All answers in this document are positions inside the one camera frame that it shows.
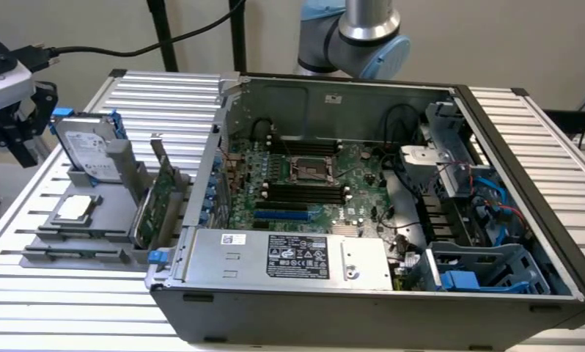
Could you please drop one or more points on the RAM stick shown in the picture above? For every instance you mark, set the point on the RAM stick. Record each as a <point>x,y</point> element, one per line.
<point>78,232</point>

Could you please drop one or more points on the short black expansion slot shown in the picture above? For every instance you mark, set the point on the short black expansion slot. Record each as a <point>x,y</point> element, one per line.
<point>260,225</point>

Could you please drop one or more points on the long black expansion slot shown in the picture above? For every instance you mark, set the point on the long black expansion slot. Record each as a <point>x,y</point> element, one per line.
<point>282,206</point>

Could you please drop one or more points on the blue expansion slot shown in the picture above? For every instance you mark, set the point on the blue expansion slot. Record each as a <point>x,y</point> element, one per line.
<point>280,214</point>

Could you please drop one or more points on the black RAM slot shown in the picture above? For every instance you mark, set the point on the black RAM slot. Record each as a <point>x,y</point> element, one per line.
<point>306,190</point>
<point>311,148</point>
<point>306,185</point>
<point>306,195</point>
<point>311,144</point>
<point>311,152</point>
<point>311,141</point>
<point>306,200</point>

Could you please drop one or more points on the silver CPU chip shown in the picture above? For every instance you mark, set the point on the silver CPU chip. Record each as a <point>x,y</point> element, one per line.
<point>79,207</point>

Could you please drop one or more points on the grey parts rack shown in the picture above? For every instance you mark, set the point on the grey parts rack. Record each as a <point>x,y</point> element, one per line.
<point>111,205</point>

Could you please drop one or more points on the green graphics card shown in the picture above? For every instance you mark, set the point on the green graphics card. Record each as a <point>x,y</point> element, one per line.
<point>160,198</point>

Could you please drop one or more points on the black stand pole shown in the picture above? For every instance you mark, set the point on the black stand pole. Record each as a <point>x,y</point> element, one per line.
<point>239,36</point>
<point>164,36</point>

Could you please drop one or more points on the blue case latch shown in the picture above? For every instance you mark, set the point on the blue case latch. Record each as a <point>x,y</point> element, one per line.
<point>158,256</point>

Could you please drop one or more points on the silver power supply unit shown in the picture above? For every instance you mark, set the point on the silver power supply unit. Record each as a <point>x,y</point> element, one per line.
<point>254,264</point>

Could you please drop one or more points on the CPU socket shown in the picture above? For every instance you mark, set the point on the CPU socket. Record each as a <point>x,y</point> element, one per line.
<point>314,168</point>

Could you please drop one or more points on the green motherboard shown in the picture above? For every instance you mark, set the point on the green motherboard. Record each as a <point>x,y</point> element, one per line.
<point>371,190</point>

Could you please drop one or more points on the black open PC case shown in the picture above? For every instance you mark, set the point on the black open PC case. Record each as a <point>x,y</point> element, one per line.
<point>351,315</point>

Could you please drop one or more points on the metal drive cage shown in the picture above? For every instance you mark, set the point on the metal drive cage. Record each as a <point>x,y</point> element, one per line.
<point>444,161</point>

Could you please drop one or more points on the black fan shroud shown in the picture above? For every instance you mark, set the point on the black fan shroud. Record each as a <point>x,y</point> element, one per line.
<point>444,220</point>

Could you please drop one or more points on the blue disk bay clip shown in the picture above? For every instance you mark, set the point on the blue disk bay clip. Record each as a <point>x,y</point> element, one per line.
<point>460,281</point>

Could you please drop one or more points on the black box beside table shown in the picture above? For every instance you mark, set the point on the black box beside table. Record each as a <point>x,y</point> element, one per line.
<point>567,122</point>

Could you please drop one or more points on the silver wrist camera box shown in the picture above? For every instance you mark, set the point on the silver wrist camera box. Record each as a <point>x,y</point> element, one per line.
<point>5,88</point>

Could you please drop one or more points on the hard disk with blue bracket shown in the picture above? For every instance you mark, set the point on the hard disk with blue bracket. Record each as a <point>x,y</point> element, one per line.
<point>87,146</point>

